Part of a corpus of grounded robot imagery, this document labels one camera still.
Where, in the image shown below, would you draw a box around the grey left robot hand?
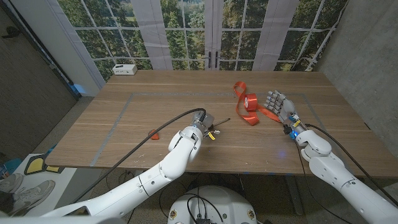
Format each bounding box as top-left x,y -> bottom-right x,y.
190,111 -> 221,138

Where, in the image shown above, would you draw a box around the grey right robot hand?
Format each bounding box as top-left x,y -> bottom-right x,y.
263,90 -> 304,134

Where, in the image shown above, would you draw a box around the blue grey handled screwdriver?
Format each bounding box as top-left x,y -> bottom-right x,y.
208,117 -> 231,130

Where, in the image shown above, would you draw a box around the orange ribbon with spool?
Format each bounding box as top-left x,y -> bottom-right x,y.
233,81 -> 282,126

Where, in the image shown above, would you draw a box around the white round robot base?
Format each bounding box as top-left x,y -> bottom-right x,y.
167,185 -> 258,224

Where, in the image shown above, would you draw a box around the grey table leg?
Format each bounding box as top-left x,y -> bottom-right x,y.
284,175 -> 305,216

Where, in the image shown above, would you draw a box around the white power strip box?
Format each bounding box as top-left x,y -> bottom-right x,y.
112,63 -> 138,76

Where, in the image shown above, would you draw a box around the printed window forest backdrop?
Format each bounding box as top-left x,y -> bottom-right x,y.
57,0 -> 349,82

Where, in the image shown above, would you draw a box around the white robot chest shell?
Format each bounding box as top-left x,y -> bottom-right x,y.
0,214 -> 127,224

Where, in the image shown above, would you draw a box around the white printed floor mat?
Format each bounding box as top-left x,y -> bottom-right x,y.
0,144 -> 78,215

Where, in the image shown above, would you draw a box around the grey sneaker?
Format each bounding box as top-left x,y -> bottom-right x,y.
9,179 -> 56,215
0,173 -> 25,194

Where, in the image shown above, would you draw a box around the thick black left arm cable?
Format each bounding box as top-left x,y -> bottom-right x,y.
71,108 -> 207,205

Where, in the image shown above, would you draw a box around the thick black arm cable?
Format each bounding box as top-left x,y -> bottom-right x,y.
306,123 -> 398,208
71,108 -> 207,205

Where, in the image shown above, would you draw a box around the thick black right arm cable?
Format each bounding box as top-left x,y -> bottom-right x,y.
306,123 -> 398,208

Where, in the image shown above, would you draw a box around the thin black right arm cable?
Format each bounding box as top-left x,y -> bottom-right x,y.
295,139 -> 355,224

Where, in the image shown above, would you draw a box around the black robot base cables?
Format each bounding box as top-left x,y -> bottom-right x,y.
158,182 -> 225,224

